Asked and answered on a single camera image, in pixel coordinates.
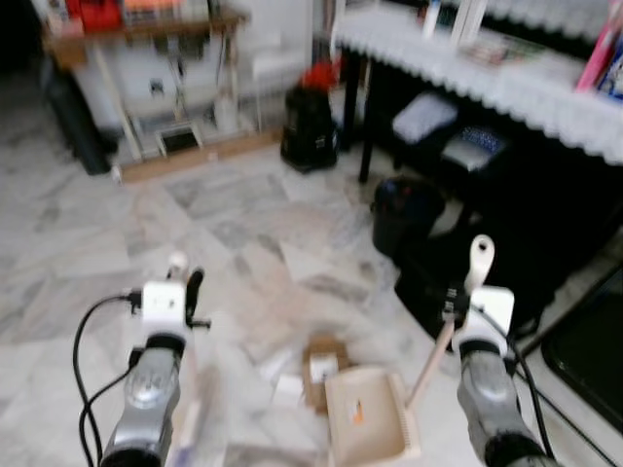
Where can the beige broom with purple bristles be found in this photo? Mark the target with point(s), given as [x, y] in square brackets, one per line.
[177, 261]

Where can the white paper sheet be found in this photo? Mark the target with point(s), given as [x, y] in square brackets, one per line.
[288, 390]

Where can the small brown cardboard box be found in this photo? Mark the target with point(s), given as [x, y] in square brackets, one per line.
[324, 370]

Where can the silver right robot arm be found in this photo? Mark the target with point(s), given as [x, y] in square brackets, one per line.
[492, 399]

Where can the large black bag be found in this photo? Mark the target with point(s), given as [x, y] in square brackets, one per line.
[477, 224]

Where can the black lidded bin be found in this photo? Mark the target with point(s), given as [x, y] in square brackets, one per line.
[407, 214]

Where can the long wooden plank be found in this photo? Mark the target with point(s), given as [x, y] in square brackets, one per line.
[195, 156]

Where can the black folding chair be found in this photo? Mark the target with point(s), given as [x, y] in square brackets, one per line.
[589, 350]

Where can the white framed dark panel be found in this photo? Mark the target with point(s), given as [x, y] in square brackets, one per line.
[180, 140]

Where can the grey printed bag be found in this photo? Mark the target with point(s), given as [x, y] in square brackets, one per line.
[474, 148]

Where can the white cloth bag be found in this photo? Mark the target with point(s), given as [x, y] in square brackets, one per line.
[423, 117]

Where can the black canister vacuum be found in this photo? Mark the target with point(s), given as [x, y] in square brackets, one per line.
[310, 131]

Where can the black rolled mat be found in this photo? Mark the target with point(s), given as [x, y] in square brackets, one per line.
[76, 122]

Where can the table with white lace cloth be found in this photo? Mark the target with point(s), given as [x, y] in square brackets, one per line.
[506, 88]

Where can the red plastic bag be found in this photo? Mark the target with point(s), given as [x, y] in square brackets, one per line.
[318, 76]

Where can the white-legged work rack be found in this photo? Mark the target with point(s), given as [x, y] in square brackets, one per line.
[146, 34]

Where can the pink package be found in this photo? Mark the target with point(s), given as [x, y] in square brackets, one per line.
[596, 53]

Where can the red container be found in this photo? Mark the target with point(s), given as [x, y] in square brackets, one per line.
[97, 14]

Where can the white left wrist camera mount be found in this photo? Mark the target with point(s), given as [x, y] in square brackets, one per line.
[164, 304]

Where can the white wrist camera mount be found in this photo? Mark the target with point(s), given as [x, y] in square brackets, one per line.
[164, 304]
[492, 309]

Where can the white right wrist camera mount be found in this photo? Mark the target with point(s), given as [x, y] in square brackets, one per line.
[492, 309]

